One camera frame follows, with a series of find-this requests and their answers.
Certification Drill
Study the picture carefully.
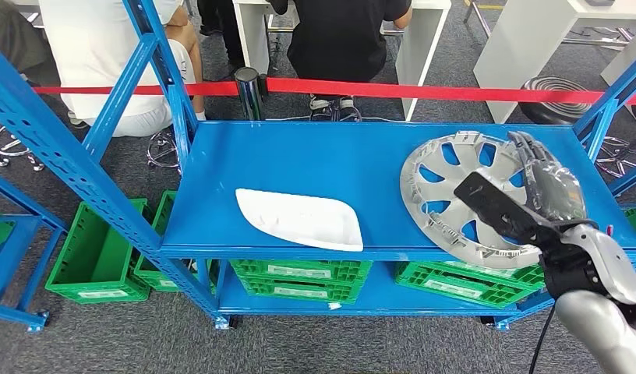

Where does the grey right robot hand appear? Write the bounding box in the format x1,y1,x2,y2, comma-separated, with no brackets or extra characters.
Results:
506,130,588,224

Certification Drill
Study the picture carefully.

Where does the silver plastic wheel hubcap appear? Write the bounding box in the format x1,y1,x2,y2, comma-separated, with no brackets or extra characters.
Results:
399,130,582,270

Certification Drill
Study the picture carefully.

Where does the white plastic car part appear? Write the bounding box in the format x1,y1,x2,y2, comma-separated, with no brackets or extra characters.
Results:
235,188,365,253

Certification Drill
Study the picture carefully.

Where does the white desk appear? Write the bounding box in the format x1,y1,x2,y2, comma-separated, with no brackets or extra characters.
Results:
472,0,636,125
232,0,452,122

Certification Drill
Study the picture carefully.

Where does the red barrier belt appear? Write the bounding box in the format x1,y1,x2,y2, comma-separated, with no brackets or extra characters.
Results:
33,81,240,97
266,77,636,107

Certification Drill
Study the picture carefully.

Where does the person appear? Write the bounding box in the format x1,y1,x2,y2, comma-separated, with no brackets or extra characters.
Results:
0,0,61,89
268,0,413,123
37,0,207,139
196,0,246,79

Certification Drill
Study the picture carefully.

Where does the chrome stool base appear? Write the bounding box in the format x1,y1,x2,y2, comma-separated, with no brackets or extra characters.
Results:
146,129,184,171
0,126,45,172

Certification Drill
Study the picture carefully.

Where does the green crate with parts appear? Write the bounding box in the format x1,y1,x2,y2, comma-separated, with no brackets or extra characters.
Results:
133,189,218,295

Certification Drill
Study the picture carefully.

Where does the empty green plastic crate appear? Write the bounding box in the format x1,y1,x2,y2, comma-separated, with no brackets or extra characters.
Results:
45,198,153,305

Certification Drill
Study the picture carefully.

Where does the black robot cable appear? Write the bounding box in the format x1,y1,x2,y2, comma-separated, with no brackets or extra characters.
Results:
528,304,557,374

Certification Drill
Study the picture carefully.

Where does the chrome barrier post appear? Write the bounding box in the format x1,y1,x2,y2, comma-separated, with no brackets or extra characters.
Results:
234,67,270,122

